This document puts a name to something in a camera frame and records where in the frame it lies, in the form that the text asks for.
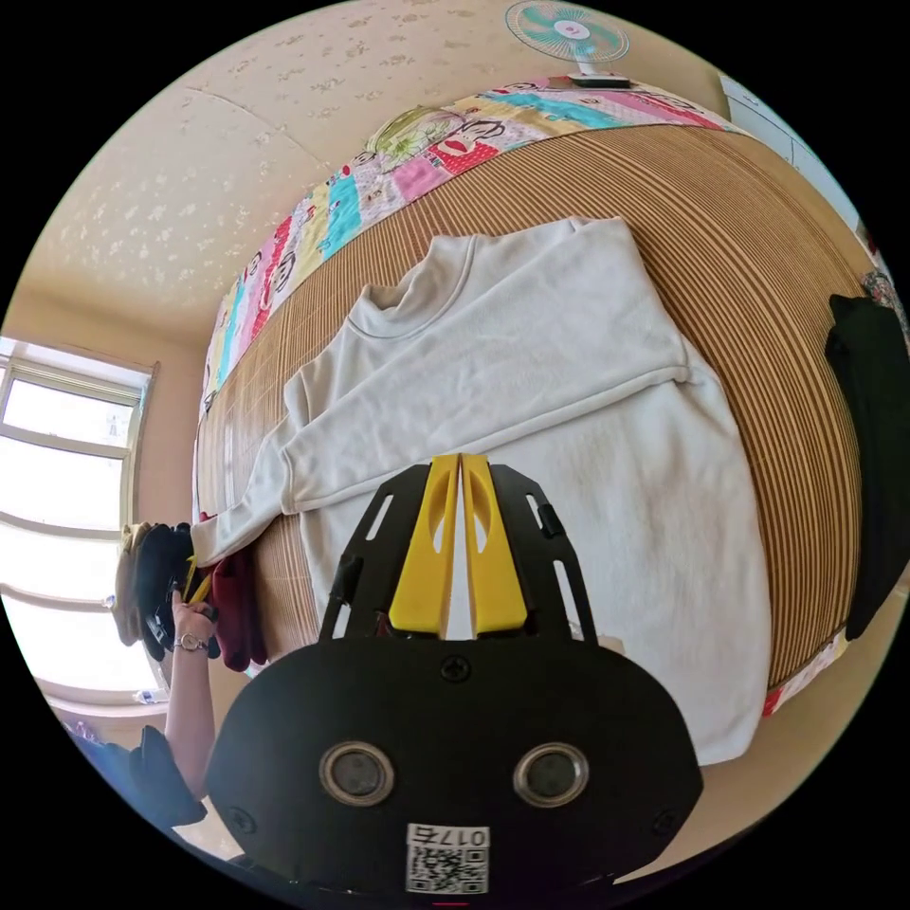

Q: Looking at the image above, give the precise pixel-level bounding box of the pile of clothes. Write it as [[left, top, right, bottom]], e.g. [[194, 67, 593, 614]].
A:
[[116, 510, 269, 674]]

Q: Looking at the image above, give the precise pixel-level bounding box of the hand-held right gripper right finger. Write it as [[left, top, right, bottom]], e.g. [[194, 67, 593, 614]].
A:
[[461, 454, 530, 636]]

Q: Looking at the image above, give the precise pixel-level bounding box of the white cupboard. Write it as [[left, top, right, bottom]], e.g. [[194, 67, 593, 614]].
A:
[[719, 73, 862, 228]]

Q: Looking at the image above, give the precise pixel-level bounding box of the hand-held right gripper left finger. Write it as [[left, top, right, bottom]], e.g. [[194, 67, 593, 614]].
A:
[[389, 454, 462, 635]]

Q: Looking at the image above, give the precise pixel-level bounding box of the green leaf-print pillow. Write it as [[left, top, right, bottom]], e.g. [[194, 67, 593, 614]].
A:
[[364, 104, 458, 176]]

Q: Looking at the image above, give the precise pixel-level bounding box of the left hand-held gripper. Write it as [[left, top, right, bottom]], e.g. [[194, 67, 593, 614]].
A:
[[135, 523, 220, 664]]

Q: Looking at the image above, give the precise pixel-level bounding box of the window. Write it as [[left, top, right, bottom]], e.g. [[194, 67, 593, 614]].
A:
[[0, 337, 162, 706]]

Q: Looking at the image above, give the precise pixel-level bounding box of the person's left forearm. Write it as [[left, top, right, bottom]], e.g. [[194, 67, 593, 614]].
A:
[[164, 639, 219, 803]]

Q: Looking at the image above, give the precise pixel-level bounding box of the white long sleeve shirt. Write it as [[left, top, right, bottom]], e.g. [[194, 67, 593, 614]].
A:
[[190, 216, 774, 768]]

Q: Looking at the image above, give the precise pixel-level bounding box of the teal and white fan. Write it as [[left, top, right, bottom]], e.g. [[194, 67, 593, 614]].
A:
[[503, 0, 632, 91]]

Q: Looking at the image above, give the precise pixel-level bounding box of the black garment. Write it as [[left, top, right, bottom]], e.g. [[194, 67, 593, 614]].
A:
[[824, 292, 910, 643]]

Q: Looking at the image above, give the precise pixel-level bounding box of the person's left hand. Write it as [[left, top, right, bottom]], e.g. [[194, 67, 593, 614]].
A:
[[170, 590, 222, 652]]

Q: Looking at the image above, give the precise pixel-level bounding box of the bed with woven mat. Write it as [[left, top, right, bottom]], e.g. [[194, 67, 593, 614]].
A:
[[192, 74, 884, 719]]

